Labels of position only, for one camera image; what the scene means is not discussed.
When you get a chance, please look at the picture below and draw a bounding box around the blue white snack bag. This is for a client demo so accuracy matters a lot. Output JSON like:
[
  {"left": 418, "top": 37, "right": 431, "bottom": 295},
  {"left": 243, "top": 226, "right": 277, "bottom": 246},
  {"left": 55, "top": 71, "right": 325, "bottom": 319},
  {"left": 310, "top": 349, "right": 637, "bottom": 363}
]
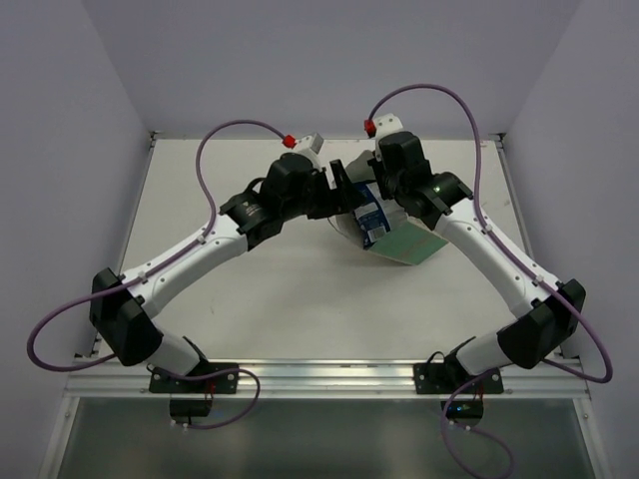
[{"left": 352, "top": 182, "right": 405, "bottom": 249}]

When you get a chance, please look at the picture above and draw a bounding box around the right black control box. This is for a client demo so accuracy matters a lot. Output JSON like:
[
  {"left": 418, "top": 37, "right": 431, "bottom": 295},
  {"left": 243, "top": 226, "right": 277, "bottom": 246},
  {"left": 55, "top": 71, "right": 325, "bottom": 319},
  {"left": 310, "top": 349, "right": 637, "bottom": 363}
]
[{"left": 441, "top": 399, "right": 484, "bottom": 424}]

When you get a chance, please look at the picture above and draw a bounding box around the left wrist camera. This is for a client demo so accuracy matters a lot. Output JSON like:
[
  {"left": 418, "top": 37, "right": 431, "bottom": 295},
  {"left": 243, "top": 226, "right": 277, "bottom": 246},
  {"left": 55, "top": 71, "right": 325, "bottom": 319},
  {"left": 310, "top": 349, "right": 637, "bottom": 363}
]
[{"left": 282, "top": 133, "right": 324, "bottom": 163}]

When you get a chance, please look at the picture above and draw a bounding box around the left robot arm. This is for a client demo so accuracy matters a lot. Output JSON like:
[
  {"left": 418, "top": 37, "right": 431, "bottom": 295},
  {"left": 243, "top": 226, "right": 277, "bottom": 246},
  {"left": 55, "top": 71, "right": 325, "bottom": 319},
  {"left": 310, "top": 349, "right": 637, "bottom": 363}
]
[{"left": 90, "top": 153, "right": 364, "bottom": 392}]

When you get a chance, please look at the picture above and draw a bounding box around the black control box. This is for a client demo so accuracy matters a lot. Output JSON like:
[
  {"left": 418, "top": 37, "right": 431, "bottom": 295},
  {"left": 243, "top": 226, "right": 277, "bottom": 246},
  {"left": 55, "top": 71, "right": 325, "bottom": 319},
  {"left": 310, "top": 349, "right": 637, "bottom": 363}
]
[
  {"left": 441, "top": 399, "right": 484, "bottom": 424},
  {"left": 169, "top": 396, "right": 213, "bottom": 422}
]

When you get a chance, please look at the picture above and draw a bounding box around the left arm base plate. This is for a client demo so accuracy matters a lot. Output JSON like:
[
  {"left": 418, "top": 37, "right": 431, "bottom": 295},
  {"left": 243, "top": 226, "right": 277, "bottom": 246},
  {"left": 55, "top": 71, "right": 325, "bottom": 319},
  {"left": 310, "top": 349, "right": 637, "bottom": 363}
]
[{"left": 149, "top": 361, "right": 240, "bottom": 394}]

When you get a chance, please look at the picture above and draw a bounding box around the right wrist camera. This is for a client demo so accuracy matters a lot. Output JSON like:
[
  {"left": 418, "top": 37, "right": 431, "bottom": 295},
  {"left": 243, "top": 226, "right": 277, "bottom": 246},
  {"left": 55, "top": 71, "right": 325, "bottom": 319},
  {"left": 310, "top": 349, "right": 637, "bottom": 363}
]
[{"left": 363, "top": 114, "right": 403, "bottom": 139}]

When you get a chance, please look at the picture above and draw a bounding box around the left black control box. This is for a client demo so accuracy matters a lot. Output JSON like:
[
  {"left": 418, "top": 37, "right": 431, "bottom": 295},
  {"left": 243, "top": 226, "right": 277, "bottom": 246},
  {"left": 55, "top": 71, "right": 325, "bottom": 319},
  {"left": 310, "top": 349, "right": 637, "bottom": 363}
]
[{"left": 169, "top": 396, "right": 213, "bottom": 422}]

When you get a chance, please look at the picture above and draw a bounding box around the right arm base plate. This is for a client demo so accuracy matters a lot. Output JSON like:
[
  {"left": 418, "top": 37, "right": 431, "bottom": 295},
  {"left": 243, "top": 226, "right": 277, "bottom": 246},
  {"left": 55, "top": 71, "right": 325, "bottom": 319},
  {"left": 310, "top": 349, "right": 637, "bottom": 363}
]
[{"left": 412, "top": 362, "right": 504, "bottom": 395}]

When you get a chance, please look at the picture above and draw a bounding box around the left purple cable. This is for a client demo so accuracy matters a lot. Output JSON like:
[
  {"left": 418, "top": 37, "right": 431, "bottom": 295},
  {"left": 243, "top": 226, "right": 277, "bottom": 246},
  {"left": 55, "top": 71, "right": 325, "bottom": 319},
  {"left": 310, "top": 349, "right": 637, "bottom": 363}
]
[{"left": 25, "top": 119, "right": 296, "bottom": 372}]

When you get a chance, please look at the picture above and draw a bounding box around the aluminium rail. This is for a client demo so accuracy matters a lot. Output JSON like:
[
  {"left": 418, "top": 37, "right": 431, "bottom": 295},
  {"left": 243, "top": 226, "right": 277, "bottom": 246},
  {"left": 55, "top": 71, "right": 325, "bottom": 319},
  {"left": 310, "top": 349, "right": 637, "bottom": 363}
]
[{"left": 64, "top": 359, "right": 590, "bottom": 400}]

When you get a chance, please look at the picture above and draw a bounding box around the green paper bag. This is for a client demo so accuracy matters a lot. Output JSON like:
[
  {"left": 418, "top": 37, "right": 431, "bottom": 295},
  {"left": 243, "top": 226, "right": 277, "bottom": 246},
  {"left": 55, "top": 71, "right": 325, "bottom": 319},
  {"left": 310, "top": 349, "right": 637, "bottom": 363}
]
[{"left": 328, "top": 149, "right": 448, "bottom": 267}]

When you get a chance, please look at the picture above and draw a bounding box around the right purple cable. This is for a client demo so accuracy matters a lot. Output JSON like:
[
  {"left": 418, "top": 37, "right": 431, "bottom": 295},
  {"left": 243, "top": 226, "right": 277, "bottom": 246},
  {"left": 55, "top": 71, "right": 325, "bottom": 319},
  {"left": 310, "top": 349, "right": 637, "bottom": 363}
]
[{"left": 366, "top": 83, "right": 614, "bottom": 479}]

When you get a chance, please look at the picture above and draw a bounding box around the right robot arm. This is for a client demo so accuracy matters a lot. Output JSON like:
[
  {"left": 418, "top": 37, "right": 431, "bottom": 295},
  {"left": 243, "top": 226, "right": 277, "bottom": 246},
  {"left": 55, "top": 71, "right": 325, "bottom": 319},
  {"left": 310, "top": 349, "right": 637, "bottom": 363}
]
[{"left": 369, "top": 131, "right": 585, "bottom": 392}]

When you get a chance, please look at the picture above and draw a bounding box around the purple cable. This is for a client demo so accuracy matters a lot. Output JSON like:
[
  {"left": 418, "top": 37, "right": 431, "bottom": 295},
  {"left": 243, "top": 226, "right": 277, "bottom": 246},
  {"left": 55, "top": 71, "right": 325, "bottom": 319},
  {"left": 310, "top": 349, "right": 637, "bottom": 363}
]
[
  {"left": 366, "top": 83, "right": 614, "bottom": 479},
  {"left": 25, "top": 119, "right": 296, "bottom": 372}
]

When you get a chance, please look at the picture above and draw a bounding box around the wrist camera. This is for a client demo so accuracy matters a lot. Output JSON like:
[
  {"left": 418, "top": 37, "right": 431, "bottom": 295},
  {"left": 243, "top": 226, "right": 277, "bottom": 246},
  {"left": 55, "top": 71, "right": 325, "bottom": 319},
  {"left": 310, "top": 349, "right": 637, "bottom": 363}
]
[
  {"left": 363, "top": 114, "right": 403, "bottom": 139},
  {"left": 282, "top": 133, "right": 324, "bottom": 163}
]

